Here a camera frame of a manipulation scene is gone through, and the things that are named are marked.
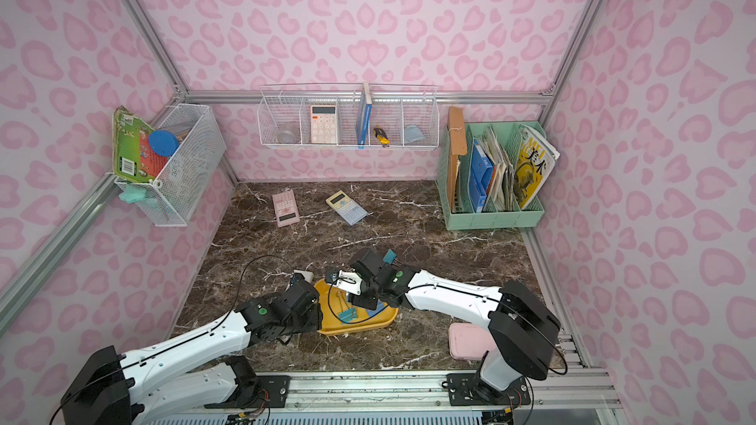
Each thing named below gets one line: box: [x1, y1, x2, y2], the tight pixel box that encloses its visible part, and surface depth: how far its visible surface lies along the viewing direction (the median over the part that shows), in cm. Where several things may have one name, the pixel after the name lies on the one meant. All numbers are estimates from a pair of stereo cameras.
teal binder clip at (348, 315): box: [338, 306, 359, 325], surface depth 85 cm
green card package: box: [112, 105, 169, 183], surface depth 72 cm
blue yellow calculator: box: [324, 189, 369, 227], surface depth 112 cm
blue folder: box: [468, 137, 496, 214], surface depth 99 cm
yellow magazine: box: [513, 123, 561, 210], surface depth 100 cm
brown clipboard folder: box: [446, 106, 468, 210], surface depth 88 cm
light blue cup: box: [403, 124, 426, 143], surface depth 102 cm
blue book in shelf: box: [356, 82, 373, 149], surface depth 88 cm
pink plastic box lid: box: [448, 322, 498, 361], surface depth 81 cm
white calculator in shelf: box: [310, 105, 337, 144], surface depth 96 cm
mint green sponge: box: [118, 182, 147, 204], surface depth 65 cm
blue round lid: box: [148, 129, 180, 157], surface depth 77 cm
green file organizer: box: [436, 121, 547, 231], surface depth 102 cm
